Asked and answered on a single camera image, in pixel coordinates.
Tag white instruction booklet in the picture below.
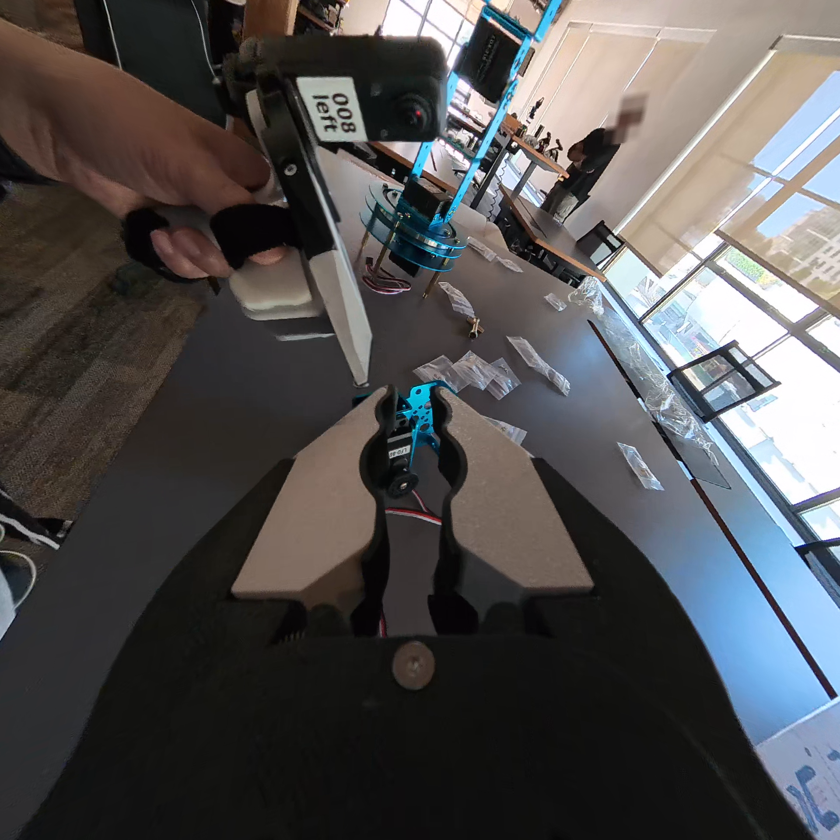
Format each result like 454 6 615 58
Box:
755 699 840 840

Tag large window wall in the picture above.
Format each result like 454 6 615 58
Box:
604 72 840 592

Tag beige roller blinds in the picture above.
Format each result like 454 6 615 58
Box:
551 20 840 316

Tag servo cable with black plug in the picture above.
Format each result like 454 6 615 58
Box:
364 504 445 637

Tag scattered small clear bags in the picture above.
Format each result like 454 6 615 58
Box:
413 236 665 492

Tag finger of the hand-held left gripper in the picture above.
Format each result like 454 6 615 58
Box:
305 148 374 387

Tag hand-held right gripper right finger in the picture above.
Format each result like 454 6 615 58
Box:
428 386 595 635

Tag background desk with wooden edge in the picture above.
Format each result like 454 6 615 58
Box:
499 184 608 287

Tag blue servo bracket assembly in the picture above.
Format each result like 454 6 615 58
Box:
352 381 460 506

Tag person's left hand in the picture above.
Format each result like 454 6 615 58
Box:
39 39 290 281

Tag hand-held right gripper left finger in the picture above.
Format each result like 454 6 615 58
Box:
231 385 400 636

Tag person's left forearm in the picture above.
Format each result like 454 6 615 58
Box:
0 18 67 181

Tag cluttered background workbench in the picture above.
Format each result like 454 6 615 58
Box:
446 112 572 186

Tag toy robot arm cable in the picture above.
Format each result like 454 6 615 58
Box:
364 259 412 294

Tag crumpled clear plastic sheet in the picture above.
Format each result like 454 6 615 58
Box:
567 276 718 463

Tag black frame stand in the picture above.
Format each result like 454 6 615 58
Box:
666 340 782 425

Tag dark desk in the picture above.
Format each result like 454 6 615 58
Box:
0 141 840 840

